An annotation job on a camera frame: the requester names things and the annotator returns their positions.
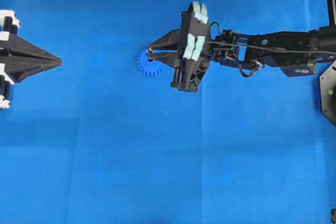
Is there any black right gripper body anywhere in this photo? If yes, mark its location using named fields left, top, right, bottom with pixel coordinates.
left=171, top=2, right=210, bottom=92

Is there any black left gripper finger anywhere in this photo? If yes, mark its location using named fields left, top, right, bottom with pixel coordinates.
left=1, top=33, right=61, bottom=61
left=6, top=56, right=62, bottom=83

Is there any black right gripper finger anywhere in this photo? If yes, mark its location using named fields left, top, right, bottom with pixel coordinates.
left=147, top=29, right=180, bottom=50
left=146, top=52, right=181, bottom=68

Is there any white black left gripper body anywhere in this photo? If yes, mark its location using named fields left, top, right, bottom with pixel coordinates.
left=1, top=9, right=20, bottom=109

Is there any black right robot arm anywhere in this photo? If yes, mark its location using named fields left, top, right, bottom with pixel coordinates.
left=146, top=2, right=335, bottom=92

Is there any small blue plastic gear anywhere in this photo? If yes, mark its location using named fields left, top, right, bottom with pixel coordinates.
left=136, top=50, right=164, bottom=78

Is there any thin black cable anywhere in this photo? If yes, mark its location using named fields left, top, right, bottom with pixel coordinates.
left=203, top=40, right=336, bottom=55

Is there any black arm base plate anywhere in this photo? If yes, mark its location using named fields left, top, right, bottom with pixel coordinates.
left=319, top=61, right=336, bottom=125

